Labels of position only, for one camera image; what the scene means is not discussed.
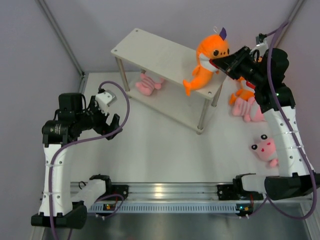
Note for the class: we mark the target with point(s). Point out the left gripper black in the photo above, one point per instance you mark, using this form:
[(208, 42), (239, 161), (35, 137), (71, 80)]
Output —
[(103, 128)]

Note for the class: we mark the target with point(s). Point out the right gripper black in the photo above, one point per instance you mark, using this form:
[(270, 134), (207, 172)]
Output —
[(230, 63)]

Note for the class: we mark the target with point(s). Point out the large orange shark plush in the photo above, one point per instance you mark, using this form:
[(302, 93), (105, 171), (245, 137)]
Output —
[(212, 47)]

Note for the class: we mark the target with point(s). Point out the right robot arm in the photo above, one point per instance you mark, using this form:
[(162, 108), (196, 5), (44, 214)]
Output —
[(296, 177)]

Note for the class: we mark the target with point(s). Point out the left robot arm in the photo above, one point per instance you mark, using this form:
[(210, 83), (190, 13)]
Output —
[(74, 115)]

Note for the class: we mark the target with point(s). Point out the pink plush under shelf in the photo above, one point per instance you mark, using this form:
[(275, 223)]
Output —
[(146, 84)]

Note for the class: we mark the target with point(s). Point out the white two-tier shelf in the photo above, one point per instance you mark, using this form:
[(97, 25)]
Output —
[(173, 62)]

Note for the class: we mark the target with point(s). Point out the pink striped plush middle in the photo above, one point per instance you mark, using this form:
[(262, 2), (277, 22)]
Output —
[(249, 110)]

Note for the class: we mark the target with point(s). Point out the pink frog plush front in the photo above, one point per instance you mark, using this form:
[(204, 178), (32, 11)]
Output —
[(265, 149)]

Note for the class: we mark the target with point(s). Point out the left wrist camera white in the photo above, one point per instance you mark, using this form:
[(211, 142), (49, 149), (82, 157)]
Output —
[(105, 98)]

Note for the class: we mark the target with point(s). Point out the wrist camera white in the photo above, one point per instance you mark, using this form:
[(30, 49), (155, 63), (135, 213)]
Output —
[(261, 44), (105, 98)]

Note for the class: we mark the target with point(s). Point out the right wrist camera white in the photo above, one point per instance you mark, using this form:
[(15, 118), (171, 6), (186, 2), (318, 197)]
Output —
[(261, 44)]

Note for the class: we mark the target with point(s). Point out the perforated cable duct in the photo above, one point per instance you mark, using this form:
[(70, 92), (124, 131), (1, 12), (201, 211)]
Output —
[(204, 207)]

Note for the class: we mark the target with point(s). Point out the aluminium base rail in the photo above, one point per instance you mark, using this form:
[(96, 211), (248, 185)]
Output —
[(160, 191)]

